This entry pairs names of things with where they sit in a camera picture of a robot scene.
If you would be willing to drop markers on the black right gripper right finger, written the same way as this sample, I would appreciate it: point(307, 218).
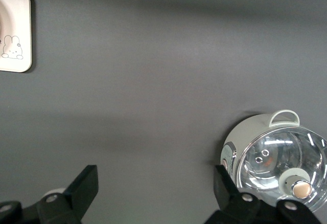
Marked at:
point(230, 206)

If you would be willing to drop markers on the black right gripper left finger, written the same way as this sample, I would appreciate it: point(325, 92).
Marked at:
point(74, 201)

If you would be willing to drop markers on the beige rabbit print tray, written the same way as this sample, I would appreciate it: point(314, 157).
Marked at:
point(21, 17)

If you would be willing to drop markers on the silver pot with glass lid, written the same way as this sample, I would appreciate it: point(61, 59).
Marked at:
point(245, 132)

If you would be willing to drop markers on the glass pot lid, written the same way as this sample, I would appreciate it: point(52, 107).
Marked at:
point(283, 152)

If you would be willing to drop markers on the dark grey table mat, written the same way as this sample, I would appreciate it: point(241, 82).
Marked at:
point(153, 80)

